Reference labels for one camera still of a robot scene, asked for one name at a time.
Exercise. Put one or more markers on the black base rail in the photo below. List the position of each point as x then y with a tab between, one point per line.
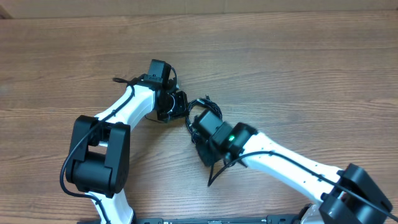
269	219

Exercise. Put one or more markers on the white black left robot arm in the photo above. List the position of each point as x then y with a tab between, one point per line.
97	165

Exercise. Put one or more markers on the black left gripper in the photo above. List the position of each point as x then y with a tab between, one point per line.
180	110

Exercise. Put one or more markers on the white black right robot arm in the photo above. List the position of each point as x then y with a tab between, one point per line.
338	195

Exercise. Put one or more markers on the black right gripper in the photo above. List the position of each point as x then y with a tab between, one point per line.
203	149

